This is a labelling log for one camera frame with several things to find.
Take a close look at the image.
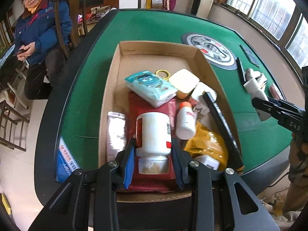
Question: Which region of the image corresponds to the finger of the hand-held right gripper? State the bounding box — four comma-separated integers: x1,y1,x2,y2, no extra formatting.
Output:
268,98,302,114
252,97,282,120

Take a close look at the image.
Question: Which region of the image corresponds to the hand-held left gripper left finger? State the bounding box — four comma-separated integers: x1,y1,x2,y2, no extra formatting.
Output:
28,137,136,231

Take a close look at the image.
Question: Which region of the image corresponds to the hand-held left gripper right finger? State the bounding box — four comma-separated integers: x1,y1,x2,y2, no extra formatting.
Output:
171,137,281,231

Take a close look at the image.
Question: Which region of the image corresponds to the clear pouch with pink trim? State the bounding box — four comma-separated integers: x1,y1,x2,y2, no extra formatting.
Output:
269,83,284,101

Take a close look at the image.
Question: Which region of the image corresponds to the white charger with ports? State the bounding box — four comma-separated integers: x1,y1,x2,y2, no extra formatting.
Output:
192,155,220,170

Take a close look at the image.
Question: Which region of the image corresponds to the silver foil packet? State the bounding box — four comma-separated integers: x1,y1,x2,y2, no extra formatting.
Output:
106,111,127,161

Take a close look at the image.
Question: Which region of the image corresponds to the silver hand cream tube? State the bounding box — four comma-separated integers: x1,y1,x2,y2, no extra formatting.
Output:
245,68,261,78

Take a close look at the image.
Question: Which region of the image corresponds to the large white plastic bottle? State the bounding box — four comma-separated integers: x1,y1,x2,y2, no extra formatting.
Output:
135,112,173,175

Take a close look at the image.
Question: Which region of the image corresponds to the yellow foil packet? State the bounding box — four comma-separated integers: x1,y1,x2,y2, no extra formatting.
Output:
183,122,228,171

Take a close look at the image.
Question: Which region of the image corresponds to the white bottle with orange cap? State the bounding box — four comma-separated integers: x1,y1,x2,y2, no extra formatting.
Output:
175,101,197,140

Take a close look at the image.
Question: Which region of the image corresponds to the long black case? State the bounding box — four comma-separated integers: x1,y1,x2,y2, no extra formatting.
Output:
203,91,245,172

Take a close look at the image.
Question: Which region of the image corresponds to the red box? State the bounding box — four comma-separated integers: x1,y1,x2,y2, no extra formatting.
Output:
125,90,193,194

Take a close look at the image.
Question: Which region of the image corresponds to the blue white packet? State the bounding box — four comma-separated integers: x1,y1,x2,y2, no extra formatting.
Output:
56,137,80,183

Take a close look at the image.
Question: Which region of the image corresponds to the white power adapter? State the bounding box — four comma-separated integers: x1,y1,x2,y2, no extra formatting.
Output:
191,82,217,102

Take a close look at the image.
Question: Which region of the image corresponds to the teal tissue pack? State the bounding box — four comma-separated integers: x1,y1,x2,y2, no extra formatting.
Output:
124,71,178,108

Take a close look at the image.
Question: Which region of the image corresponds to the cream plastic box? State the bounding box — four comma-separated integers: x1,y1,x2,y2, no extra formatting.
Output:
168,69,200,99

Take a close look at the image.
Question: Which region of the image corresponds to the cardboard box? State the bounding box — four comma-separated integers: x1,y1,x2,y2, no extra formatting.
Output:
99,41,242,201

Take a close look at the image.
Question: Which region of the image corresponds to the person's right forearm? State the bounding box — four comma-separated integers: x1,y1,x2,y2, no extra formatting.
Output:
281,131,308,214

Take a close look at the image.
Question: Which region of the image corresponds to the small white carton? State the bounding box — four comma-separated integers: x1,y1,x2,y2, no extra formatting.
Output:
254,73,268,89

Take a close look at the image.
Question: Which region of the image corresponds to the smartphone with clear case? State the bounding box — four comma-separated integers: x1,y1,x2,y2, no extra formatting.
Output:
248,53,261,66

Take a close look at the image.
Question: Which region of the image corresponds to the black smartphone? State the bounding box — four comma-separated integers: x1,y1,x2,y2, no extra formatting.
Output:
239,44,255,59

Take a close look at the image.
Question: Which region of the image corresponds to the round table centre panel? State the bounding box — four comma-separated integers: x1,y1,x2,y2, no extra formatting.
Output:
181,32,237,71

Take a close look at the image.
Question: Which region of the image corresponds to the window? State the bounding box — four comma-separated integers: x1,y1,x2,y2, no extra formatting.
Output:
218,0,308,68

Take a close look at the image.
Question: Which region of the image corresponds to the dark wooden chair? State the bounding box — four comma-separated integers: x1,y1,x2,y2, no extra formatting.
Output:
0,100,30,152

